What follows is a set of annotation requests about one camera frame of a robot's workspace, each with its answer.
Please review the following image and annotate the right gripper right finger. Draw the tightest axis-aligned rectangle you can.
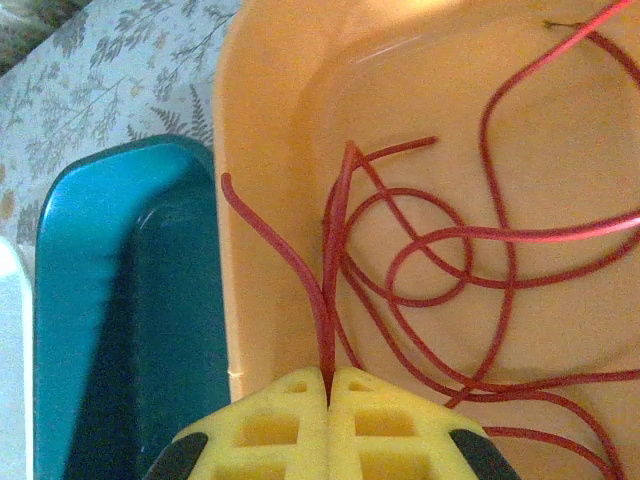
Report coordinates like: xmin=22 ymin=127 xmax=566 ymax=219
xmin=327 ymin=367 xmax=522 ymax=480

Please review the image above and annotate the orange plastic tray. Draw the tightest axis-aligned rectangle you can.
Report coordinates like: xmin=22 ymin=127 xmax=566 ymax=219
xmin=211 ymin=0 xmax=640 ymax=480

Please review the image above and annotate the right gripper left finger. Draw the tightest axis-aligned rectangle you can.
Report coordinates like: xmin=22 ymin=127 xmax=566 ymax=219
xmin=143 ymin=366 xmax=332 ymax=480

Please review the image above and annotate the white plastic tray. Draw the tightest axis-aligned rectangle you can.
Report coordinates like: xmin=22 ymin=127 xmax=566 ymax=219
xmin=0 ymin=234 xmax=37 ymax=480

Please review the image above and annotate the teal plastic tray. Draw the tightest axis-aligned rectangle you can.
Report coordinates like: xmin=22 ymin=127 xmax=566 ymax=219
xmin=31 ymin=133 xmax=237 ymax=480

